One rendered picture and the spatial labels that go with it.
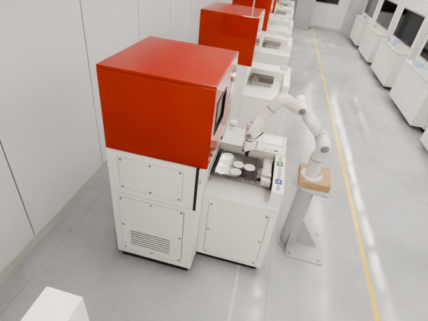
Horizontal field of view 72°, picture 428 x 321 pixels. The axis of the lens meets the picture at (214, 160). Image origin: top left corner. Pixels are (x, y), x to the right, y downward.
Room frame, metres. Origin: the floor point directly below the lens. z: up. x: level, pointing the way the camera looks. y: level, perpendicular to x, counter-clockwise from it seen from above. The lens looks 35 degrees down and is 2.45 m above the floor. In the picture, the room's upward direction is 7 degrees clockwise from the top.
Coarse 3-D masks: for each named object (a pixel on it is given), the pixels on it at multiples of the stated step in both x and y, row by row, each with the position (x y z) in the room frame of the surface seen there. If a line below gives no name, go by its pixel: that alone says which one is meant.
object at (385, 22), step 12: (384, 0) 11.22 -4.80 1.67; (396, 0) 10.01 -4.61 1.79; (384, 12) 10.70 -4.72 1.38; (396, 12) 9.59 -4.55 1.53; (372, 24) 10.85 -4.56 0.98; (384, 24) 10.20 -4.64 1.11; (372, 36) 10.18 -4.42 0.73; (384, 36) 9.64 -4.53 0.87; (360, 48) 10.98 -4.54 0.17; (372, 48) 9.70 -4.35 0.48; (372, 60) 9.68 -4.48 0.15
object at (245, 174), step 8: (224, 152) 2.33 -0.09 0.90; (232, 160) 2.21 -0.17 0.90; (240, 160) 2.23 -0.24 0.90; (248, 160) 2.25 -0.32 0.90; (256, 160) 2.26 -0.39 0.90; (216, 168) 2.07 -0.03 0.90; (240, 168) 2.11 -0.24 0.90; (256, 168) 2.14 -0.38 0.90; (240, 176) 1.99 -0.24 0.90; (248, 176) 2.01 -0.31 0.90
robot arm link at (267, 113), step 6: (264, 108) 2.18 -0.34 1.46; (264, 114) 2.15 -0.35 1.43; (270, 114) 2.14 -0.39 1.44; (258, 120) 2.13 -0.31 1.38; (264, 120) 2.14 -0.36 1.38; (252, 126) 2.10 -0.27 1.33; (258, 126) 2.10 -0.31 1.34; (246, 132) 2.10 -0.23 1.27; (252, 132) 2.08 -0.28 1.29; (258, 132) 2.09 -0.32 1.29; (246, 138) 2.10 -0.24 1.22
